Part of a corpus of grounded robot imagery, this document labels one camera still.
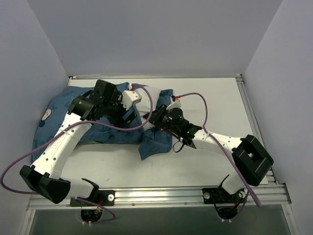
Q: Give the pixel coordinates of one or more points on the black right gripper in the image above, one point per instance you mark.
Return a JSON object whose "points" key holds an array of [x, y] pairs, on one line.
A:
{"points": [[157, 116]]}

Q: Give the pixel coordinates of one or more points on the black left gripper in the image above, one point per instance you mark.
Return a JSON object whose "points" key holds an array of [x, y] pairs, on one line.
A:
{"points": [[128, 117]]}

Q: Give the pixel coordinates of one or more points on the white pillow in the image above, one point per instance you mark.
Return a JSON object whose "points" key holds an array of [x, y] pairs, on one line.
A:
{"points": [[143, 107]]}

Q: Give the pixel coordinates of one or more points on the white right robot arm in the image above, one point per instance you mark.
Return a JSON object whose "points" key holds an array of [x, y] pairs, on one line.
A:
{"points": [[251, 159]]}

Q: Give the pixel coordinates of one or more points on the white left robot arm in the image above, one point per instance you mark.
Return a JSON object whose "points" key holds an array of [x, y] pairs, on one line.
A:
{"points": [[44, 175]]}

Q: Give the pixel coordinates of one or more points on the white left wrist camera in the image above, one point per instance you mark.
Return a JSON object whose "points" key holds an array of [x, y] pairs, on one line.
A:
{"points": [[130, 98]]}

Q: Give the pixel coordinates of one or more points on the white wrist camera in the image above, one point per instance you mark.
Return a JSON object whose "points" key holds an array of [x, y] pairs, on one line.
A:
{"points": [[174, 104], [130, 98]]}

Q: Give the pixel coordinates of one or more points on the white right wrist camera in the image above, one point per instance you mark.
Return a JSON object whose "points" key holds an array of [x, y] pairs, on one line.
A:
{"points": [[174, 104]]}

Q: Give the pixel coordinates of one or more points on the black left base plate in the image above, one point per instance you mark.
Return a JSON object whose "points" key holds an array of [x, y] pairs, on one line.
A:
{"points": [[101, 197]]}

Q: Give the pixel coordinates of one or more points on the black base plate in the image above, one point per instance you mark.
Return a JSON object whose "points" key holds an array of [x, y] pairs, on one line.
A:
{"points": [[101, 197], [220, 196]]}

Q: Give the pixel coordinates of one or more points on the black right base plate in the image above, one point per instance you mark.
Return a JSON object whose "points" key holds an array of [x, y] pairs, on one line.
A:
{"points": [[220, 196]]}

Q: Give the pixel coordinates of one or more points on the aluminium right side rail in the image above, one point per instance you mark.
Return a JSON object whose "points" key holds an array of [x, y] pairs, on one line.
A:
{"points": [[253, 122]]}

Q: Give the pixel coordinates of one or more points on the aluminium rail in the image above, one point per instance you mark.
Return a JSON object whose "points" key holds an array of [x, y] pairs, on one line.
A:
{"points": [[133, 198], [253, 122]]}

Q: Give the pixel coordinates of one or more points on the aluminium front rail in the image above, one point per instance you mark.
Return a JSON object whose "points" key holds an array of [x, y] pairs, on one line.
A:
{"points": [[133, 198]]}

